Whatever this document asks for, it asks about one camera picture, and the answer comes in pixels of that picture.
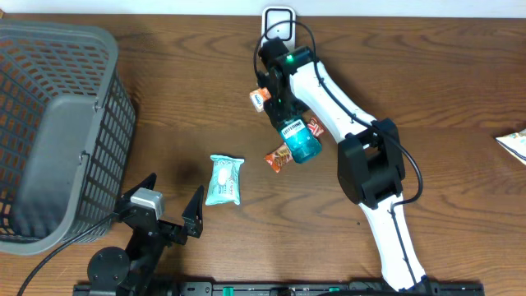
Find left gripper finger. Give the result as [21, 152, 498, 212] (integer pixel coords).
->
[122, 173, 157, 201]
[182, 186, 205, 238]

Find small orange snack box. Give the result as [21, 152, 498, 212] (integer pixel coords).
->
[249, 87, 271, 113]

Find light blue tissue pack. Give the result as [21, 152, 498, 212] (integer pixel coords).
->
[205, 155, 245, 206]

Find blue mouthwash bottle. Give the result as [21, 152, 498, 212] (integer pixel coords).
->
[278, 118, 322, 164]

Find red chocolate bar wrapper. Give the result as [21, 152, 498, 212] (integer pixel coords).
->
[265, 116, 325, 173]

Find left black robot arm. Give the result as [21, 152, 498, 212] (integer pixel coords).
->
[74, 173, 205, 295]

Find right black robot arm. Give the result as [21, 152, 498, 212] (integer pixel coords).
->
[256, 39, 426, 291]

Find grey plastic shopping basket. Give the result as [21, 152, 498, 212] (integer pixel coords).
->
[1, 20, 136, 256]

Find right black cable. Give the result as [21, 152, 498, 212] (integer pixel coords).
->
[252, 19, 424, 289]

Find black cable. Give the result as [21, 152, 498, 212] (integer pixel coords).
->
[252, 19, 424, 289]
[16, 211, 120, 296]

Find left black cable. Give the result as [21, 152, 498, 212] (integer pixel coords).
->
[16, 211, 120, 296]

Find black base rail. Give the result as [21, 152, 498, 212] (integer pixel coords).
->
[72, 280, 487, 296]

